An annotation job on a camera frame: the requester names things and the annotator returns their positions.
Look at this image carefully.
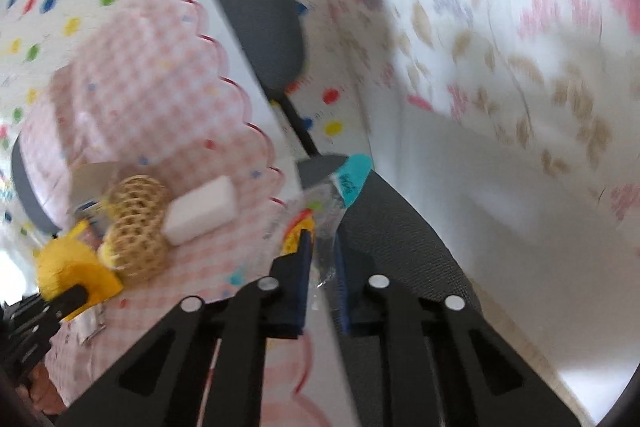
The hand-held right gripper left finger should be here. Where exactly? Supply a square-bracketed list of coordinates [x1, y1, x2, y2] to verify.
[55, 229, 315, 427]

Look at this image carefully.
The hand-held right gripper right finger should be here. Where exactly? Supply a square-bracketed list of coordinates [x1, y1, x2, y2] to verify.
[334, 232, 583, 427]

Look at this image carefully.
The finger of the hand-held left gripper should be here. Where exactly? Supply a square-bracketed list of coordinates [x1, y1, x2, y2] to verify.
[42, 285, 88, 323]

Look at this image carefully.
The yellow plush toy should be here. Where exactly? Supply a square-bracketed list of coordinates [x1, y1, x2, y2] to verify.
[35, 222, 123, 323]

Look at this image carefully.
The clear plastic wrapper teal end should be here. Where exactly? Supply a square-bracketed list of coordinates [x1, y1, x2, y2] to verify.
[264, 153, 374, 308]

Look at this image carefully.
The small white plastic wrapper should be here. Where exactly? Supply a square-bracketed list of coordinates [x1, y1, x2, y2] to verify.
[75, 307, 107, 348]

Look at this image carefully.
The torn paper carton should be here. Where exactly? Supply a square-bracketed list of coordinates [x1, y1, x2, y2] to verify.
[70, 162, 121, 228]

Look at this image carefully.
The white foam block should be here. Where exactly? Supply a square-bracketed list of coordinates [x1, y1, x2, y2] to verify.
[162, 176, 238, 247]

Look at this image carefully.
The pink checked tablecloth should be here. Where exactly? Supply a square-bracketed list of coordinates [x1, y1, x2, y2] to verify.
[20, 0, 331, 427]

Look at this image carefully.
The floral backdrop cloth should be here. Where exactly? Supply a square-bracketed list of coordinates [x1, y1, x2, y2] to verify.
[305, 0, 640, 220]

